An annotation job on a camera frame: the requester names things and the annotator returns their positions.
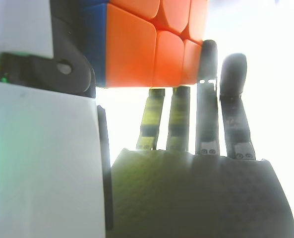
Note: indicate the Rubik's cube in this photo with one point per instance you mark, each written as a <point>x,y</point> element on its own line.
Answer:
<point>129,49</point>

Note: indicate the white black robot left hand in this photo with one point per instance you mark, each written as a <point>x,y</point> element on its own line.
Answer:
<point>198,198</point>

